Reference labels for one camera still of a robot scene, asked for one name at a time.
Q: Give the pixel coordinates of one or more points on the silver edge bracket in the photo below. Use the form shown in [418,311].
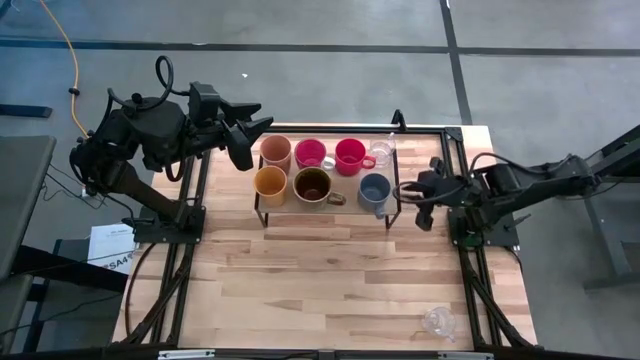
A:
[465,356]
[186,354]

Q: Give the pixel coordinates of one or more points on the clear glass mug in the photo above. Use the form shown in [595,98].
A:
[382,152]
[439,322]

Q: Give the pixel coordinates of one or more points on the white printed paper sheet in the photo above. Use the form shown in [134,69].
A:
[107,245]

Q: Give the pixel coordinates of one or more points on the wooden shelf black metal legs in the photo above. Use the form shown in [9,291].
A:
[351,184]

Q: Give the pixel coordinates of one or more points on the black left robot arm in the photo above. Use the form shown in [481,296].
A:
[150,130]

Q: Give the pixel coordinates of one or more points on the terracotta cup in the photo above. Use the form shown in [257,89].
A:
[275,150]

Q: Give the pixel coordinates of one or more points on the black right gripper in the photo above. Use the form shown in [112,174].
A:
[457,192]

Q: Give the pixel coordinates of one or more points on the black metal table frame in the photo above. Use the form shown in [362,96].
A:
[325,129]

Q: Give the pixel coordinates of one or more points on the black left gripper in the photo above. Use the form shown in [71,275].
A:
[240,150]

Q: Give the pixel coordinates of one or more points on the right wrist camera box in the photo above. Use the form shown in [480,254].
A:
[501,176]

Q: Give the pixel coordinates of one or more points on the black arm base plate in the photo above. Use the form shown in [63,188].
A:
[505,235]
[150,232]

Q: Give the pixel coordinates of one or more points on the grey metal stand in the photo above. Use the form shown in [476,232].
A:
[607,250]

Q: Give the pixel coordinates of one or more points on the black side table frame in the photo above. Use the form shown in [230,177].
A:
[75,272]

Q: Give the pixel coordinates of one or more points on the dark flat floor bar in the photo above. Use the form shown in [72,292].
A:
[25,110]

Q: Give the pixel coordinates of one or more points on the yellow cup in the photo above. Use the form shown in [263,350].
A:
[270,184]

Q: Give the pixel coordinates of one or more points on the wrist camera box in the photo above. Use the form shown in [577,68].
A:
[501,176]
[204,102]

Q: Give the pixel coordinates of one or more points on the black frame clamp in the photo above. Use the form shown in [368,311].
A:
[398,118]

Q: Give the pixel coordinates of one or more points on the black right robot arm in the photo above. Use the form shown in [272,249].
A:
[550,177]

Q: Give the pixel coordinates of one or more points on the grey side table top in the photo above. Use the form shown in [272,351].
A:
[22,200]

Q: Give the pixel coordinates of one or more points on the grey blue mug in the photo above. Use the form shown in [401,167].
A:
[374,190]

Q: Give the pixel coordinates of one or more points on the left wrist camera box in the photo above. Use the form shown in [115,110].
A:
[204,102]

